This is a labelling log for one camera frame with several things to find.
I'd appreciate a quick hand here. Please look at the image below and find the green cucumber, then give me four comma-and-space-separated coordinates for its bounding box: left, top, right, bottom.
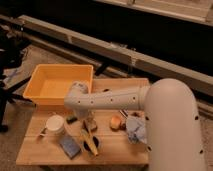
66, 115, 77, 124

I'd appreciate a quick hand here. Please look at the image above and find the yellow banana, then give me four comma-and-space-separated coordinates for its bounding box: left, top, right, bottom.
81, 129, 99, 156

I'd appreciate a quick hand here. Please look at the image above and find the black tripod stand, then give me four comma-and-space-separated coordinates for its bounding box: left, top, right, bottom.
0, 26, 30, 133

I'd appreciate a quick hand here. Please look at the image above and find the crumpled blue cloth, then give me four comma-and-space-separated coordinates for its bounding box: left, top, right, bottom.
126, 116, 147, 144

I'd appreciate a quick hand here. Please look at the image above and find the yellow plastic bin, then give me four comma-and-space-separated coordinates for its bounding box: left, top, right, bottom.
23, 64, 93, 105

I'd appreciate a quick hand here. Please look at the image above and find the wooden block eraser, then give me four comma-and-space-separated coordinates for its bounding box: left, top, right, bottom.
83, 119, 97, 131

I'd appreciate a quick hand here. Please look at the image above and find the white round container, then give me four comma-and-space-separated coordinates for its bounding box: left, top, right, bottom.
46, 115, 65, 135

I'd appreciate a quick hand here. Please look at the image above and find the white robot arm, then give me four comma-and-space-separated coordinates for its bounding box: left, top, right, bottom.
64, 78, 206, 171

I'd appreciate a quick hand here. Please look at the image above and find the orange peach fruit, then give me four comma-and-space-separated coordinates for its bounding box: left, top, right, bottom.
110, 116, 121, 130

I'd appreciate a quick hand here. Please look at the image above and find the blue sponge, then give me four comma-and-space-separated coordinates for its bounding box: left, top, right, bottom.
60, 135, 81, 159

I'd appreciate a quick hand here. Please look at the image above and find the small metal clip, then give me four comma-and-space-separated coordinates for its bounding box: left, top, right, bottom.
37, 127, 47, 139

